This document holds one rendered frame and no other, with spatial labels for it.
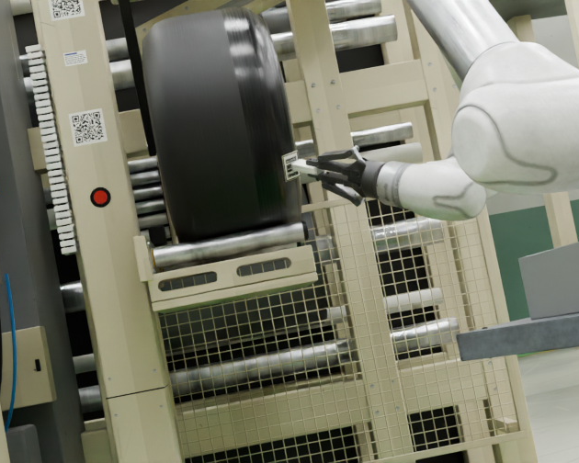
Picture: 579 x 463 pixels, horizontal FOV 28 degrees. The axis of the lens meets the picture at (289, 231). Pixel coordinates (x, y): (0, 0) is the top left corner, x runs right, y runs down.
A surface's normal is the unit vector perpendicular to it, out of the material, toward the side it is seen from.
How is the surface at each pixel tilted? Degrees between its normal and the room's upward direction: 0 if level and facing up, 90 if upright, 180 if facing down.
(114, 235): 90
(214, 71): 71
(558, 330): 90
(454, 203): 110
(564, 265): 90
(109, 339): 90
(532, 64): 51
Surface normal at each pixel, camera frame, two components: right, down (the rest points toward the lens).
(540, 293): -0.73, 0.09
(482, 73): -0.72, -0.51
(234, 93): 0.03, -0.18
